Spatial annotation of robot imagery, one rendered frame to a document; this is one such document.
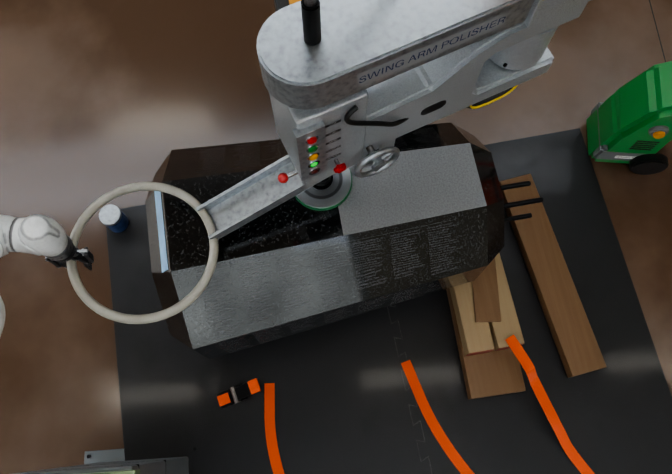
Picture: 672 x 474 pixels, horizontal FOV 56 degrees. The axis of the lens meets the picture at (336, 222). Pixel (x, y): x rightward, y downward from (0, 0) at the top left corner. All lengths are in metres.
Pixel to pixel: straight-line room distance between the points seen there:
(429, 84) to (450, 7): 0.29
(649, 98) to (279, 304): 1.82
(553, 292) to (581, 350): 0.28
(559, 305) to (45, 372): 2.34
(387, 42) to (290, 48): 0.22
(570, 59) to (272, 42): 2.42
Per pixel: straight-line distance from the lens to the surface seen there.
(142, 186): 2.27
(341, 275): 2.29
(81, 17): 3.89
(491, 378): 2.93
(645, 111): 3.10
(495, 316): 2.85
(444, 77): 1.80
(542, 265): 3.09
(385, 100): 1.78
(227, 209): 2.19
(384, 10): 1.55
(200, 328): 2.37
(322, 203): 2.22
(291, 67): 1.47
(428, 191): 2.29
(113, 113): 3.52
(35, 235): 1.96
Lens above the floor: 2.94
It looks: 72 degrees down
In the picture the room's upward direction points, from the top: straight up
